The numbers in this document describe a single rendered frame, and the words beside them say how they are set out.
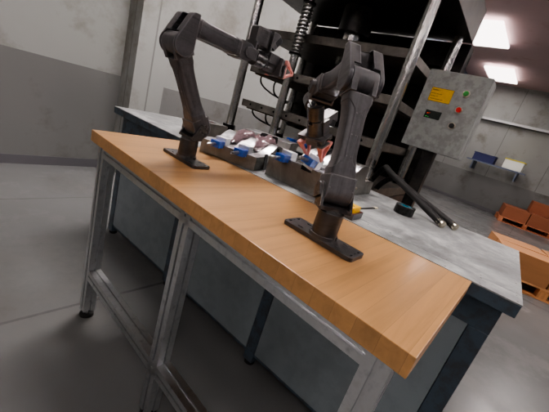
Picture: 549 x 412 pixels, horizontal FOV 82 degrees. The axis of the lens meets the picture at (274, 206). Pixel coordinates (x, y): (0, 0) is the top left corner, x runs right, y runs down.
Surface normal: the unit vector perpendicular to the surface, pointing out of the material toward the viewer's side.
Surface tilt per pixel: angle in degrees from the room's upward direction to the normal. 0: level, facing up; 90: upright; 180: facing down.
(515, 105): 90
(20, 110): 90
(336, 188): 73
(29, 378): 0
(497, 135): 90
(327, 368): 90
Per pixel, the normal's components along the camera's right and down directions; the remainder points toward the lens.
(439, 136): -0.61, 0.07
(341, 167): 0.24, 0.06
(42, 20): 0.71, 0.40
